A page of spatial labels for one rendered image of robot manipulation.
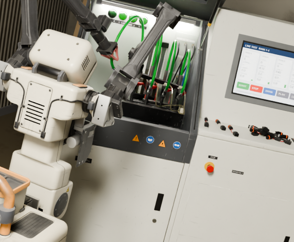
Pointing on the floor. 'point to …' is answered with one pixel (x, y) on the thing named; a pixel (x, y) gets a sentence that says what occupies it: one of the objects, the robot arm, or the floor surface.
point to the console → (244, 151)
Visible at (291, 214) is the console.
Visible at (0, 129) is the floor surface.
